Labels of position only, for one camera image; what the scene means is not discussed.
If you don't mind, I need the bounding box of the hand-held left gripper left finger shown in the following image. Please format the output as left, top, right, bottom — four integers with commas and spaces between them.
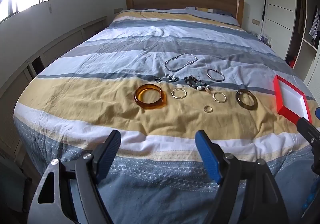
27, 129, 122, 224

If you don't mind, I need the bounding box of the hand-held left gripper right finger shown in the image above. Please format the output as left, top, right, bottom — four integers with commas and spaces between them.
195, 129, 288, 224

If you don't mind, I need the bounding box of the red jewelry box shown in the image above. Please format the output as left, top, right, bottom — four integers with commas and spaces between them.
273, 75, 312, 123

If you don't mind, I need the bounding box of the twisted hoop earring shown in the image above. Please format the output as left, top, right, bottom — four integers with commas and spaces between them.
171, 88, 187, 100
212, 91, 227, 103

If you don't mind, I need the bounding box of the dark brown bangle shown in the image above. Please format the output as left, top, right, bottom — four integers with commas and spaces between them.
235, 89, 258, 111

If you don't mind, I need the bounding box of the amber bangle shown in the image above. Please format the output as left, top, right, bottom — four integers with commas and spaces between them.
134, 84, 167, 109

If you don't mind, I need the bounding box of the brown beaded bracelet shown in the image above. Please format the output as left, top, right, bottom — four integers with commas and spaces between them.
183, 75, 212, 94

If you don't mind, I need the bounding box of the thin silver bangle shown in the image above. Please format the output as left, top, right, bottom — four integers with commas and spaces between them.
206, 69, 226, 82

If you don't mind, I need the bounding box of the hanging striped shirt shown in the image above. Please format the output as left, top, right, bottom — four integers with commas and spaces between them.
309, 6, 320, 39

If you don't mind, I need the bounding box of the nightstand with small items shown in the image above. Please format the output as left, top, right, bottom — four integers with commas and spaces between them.
252, 31, 273, 47

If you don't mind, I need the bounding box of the white wardrobe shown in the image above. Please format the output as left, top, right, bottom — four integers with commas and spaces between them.
260, 0, 320, 87

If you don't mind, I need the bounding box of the low white window cabinet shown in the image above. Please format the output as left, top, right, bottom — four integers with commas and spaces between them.
0, 16, 108, 164

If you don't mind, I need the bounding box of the grey pillow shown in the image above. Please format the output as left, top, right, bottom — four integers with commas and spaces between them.
184, 7, 238, 18

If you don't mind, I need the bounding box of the silver chain necklace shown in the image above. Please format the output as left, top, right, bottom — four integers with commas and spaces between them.
164, 53, 198, 72

